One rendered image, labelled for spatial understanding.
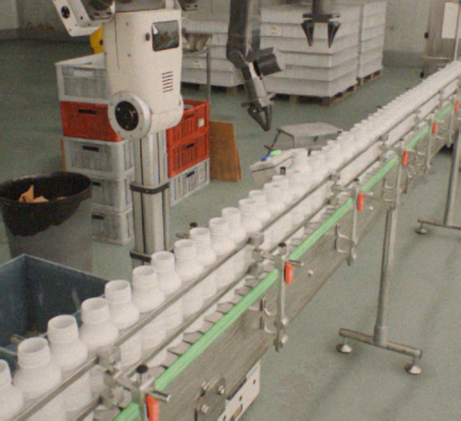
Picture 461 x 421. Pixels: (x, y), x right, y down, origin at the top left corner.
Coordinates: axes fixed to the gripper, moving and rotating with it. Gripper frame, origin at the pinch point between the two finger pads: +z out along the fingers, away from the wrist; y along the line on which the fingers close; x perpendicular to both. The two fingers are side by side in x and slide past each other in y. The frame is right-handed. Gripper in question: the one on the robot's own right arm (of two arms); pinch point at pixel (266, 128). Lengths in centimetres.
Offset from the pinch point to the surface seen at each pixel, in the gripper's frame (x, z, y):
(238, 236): -19, 13, -58
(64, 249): 140, 36, 32
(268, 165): -3.1, 8.8, -10.4
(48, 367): -20, 11, -109
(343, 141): -19.4, 9.4, 5.4
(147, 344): -17, 19, -88
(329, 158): -19.2, 11.3, -6.2
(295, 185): -19.4, 11.6, -29.3
